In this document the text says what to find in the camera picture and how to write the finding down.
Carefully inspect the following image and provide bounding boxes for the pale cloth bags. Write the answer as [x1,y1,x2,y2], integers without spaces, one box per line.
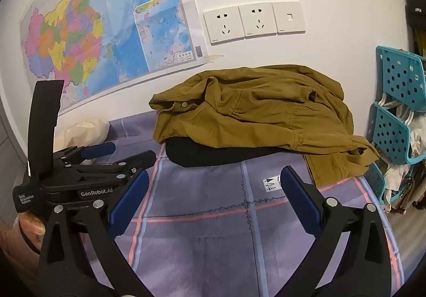
[381,100,426,214]

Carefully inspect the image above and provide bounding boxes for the teal plastic rack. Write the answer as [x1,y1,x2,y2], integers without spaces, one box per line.
[364,46,426,204]

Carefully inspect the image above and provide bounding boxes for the colourful wall map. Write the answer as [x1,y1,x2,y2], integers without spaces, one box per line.
[19,0,208,116]

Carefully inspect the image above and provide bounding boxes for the black garment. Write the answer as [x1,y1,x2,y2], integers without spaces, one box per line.
[165,137,300,168]

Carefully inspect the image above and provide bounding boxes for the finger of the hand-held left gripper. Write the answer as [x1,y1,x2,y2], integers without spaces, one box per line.
[55,142,117,165]
[67,150,157,181]

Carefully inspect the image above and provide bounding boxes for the cream folded cloth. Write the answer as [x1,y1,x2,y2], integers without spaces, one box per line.
[54,117,110,153]

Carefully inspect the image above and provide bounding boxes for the person's left forearm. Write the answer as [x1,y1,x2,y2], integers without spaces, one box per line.
[0,212,46,271]

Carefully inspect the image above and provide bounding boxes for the white wall socket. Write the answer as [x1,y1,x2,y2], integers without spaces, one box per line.
[203,6,245,44]
[239,3,277,38]

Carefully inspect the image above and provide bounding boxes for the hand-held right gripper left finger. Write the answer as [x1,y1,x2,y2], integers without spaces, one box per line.
[38,170,154,297]

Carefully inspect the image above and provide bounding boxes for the purple plaid bed sheet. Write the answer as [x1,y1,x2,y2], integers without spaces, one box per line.
[55,111,405,297]

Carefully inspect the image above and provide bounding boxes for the mustard brown jacket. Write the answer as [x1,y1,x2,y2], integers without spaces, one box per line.
[149,64,380,188]

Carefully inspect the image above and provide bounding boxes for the small black bag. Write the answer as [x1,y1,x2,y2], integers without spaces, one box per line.
[405,0,426,29]

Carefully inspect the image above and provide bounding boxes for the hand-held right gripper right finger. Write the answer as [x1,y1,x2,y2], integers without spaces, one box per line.
[280,165,391,297]

